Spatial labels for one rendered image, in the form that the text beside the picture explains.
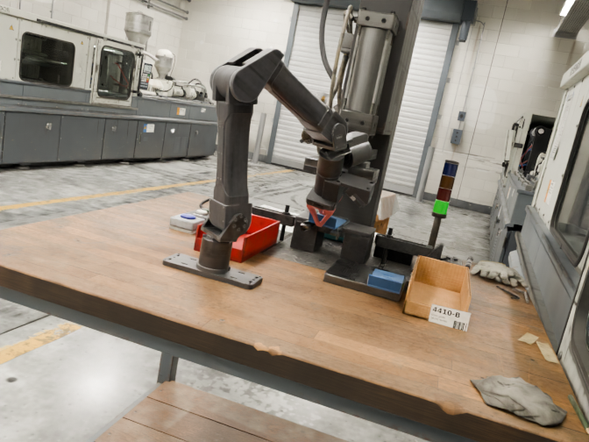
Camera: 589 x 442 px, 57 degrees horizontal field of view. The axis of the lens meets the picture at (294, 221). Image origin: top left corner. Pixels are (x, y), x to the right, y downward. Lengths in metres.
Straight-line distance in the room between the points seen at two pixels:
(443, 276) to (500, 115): 9.29
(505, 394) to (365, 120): 0.75
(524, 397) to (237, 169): 0.63
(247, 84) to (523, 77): 9.73
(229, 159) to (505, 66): 9.74
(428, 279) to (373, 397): 0.57
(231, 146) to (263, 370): 0.42
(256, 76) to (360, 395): 0.58
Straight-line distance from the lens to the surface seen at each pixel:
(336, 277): 1.19
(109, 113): 7.72
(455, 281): 1.35
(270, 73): 1.04
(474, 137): 10.56
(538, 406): 0.88
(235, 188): 1.06
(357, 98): 1.37
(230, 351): 0.87
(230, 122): 1.03
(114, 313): 0.95
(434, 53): 10.68
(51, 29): 6.90
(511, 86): 10.61
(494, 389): 0.88
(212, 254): 1.08
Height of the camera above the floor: 1.26
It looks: 12 degrees down
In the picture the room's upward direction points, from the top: 11 degrees clockwise
